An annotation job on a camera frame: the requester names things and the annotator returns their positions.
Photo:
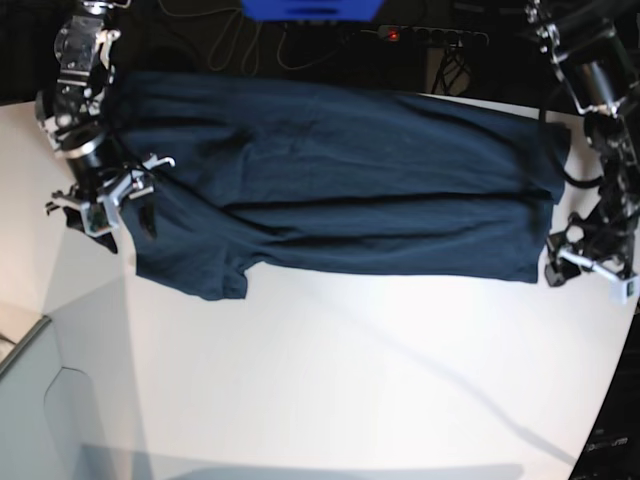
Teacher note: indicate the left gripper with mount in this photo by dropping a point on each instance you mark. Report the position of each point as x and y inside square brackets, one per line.
[599, 245]

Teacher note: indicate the black power strip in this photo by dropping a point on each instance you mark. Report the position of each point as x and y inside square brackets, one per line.
[433, 37]

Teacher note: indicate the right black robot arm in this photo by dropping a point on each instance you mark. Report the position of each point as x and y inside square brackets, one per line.
[71, 114]

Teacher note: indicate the blue plastic bin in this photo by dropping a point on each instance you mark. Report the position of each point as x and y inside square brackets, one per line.
[311, 10]

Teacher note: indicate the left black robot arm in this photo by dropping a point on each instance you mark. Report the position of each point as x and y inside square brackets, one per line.
[581, 42]

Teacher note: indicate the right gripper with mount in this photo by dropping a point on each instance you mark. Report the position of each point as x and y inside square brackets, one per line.
[93, 207]

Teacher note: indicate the dark blue t-shirt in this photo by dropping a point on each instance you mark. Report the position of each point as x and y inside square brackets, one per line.
[330, 179]

